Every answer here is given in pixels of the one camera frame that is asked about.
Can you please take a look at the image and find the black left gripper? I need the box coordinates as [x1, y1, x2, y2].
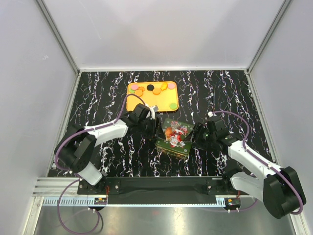
[138, 117, 166, 141]

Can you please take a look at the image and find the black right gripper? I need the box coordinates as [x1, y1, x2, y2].
[182, 122, 216, 151]

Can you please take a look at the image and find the gold tin lid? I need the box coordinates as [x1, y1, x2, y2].
[156, 118, 194, 146]

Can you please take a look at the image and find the gold square cookie tin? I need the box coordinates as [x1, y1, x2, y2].
[156, 141, 191, 159]

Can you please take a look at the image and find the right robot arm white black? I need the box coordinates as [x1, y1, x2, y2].
[184, 116, 306, 219]

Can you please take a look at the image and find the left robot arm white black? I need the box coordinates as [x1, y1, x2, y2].
[54, 104, 164, 194]

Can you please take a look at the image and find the green round cookie right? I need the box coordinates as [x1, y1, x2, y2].
[170, 103, 178, 110]

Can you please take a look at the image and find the yellow plastic tray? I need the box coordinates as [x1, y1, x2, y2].
[126, 81, 179, 112]

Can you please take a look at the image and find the orange sandwich cookie centre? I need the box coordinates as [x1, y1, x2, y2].
[153, 88, 161, 95]

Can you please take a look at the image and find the orange sandwich cookie upper-left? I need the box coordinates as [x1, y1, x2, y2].
[135, 89, 143, 97]

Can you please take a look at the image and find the black round cookie upper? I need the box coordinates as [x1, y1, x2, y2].
[147, 84, 154, 91]

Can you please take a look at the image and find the yellow star cookie upper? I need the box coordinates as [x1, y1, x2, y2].
[160, 82, 168, 91]

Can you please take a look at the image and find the pink round cookie right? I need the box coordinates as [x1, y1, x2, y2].
[168, 83, 175, 89]

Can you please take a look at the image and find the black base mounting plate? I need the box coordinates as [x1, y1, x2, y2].
[77, 176, 238, 196]

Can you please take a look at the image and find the right electronics board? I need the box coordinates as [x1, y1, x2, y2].
[227, 198, 240, 205]

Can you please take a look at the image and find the electronics board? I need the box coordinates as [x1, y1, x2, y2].
[94, 197, 107, 205]
[227, 198, 240, 205]

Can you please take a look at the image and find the left electronics board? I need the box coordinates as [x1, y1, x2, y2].
[94, 197, 107, 205]

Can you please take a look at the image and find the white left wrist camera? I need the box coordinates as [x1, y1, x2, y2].
[149, 105, 158, 119]

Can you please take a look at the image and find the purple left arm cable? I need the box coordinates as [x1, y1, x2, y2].
[54, 94, 147, 233]

